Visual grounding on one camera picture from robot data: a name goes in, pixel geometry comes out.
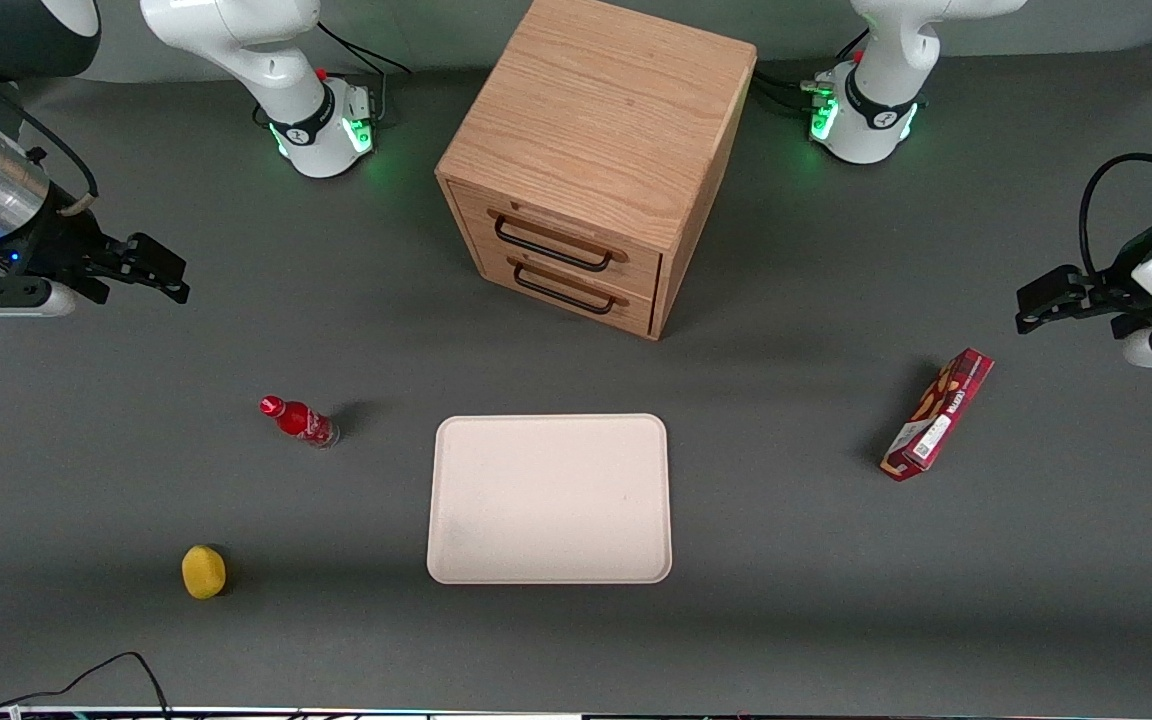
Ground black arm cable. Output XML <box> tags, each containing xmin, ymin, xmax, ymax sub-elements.
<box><xmin>1079</xmin><ymin>152</ymin><xmax>1152</xmax><ymax>277</ymax></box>
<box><xmin>0</xmin><ymin>78</ymin><xmax>100</xmax><ymax>218</ymax></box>

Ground beige rectangular tray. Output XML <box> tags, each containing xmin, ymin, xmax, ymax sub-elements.
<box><xmin>426</xmin><ymin>413</ymin><xmax>674</xmax><ymax>586</ymax></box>

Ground black drawer handle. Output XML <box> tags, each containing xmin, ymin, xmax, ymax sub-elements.
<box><xmin>494</xmin><ymin>214</ymin><xmax>619</xmax><ymax>273</ymax></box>
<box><xmin>512</xmin><ymin>260</ymin><xmax>621</xmax><ymax>317</ymax></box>

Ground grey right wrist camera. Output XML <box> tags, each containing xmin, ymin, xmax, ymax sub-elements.
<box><xmin>0</xmin><ymin>280</ymin><xmax>77</xmax><ymax>319</ymax></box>

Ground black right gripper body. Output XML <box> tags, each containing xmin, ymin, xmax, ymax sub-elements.
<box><xmin>0</xmin><ymin>205</ymin><xmax>132</xmax><ymax>301</ymax></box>

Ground red coke bottle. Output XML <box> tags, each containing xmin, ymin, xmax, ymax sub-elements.
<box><xmin>259</xmin><ymin>395</ymin><xmax>341</xmax><ymax>449</ymax></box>

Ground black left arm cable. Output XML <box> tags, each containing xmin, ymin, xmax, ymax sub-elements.
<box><xmin>1079</xmin><ymin>152</ymin><xmax>1152</xmax><ymax>277</ymax></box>

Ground black base cables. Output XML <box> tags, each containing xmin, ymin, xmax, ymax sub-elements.
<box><xmin>751</xmin><ymin>28</ymin><xmax>872</xmax><ymax>113</ymax></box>
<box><xmin>254</xmin><ymin>20</ymin><xmax>413</xmax><ymax>129</ymax></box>

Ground black left base cables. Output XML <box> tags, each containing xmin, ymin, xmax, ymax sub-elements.
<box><xmin>751</xmin><ymin>28</ymin><xmax>872</xmax><ymax>113</ymax></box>

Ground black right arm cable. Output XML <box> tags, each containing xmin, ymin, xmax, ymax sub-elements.
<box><xmin>0</xmin><ymin>78</ymin><xmax>100</xmax><ymax>218</ymax></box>

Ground wooden drawer front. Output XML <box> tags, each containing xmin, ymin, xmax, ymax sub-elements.
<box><xmin>474</xmin><ymin>245</ymin><xmax>657</xmax><ymax>337</ymax></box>
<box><xmin>448</xmin><ymin>182</ymin><xmax>663</xmax><ymax>297</ymax></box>

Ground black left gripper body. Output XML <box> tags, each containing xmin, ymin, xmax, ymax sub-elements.
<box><xmin>1081</xmin><ymin>225</ymin><xmax>1152</xmax><ymax>337</ymax></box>

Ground black right base cables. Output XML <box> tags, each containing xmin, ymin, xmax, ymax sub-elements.
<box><xmin>254</xmin><ymin>20</ymin><xmax>413</xmax><ymax>129</ymax></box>

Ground black cable on table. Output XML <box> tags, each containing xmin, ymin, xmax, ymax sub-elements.
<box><xmin>0</xmin><ymin>651</ymin><xmax>173</xmax><ymax>720</ymax></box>

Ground wooden drawer cabinet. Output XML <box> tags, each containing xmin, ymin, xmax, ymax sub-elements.
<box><xmin>435</xmin><ymin>0</ymin><xmax>758</xmax><ymax>342</ymax></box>

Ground yellow sponge ball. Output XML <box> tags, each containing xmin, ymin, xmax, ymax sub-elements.
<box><xmin>181</xmin><ymin>544</ymin><xmax>228</xmax><ymax>601</ymax></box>

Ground red snack box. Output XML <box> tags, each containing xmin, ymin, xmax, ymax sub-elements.
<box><xmin>880</xmin><ymin>347</ymin><xmax>995</xmax><ymax>483</ymax></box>

